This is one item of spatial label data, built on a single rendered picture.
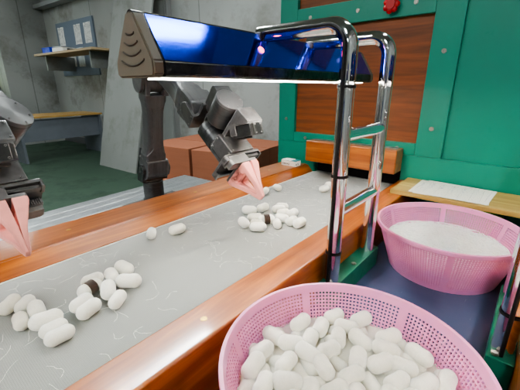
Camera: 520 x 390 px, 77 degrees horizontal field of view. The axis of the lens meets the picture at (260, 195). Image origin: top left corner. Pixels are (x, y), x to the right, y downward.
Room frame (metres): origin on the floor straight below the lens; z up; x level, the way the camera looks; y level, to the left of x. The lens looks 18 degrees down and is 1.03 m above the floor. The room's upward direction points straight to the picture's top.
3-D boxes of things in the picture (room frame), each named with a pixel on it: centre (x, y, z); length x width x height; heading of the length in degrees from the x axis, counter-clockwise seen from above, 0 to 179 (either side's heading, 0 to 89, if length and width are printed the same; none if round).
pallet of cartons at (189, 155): (3.32, 0.43, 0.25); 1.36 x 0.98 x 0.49; 54
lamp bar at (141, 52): (0.65, -0.05, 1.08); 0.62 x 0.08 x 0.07; 140
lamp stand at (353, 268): (0.59, -0.11, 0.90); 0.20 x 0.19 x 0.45; 140
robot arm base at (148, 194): (1.00, 0.34, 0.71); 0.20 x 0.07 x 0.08; 144
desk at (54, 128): (5.10, 3.15, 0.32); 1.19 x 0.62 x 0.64; 144
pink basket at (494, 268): (0.60, -0.37, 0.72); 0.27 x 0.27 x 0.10
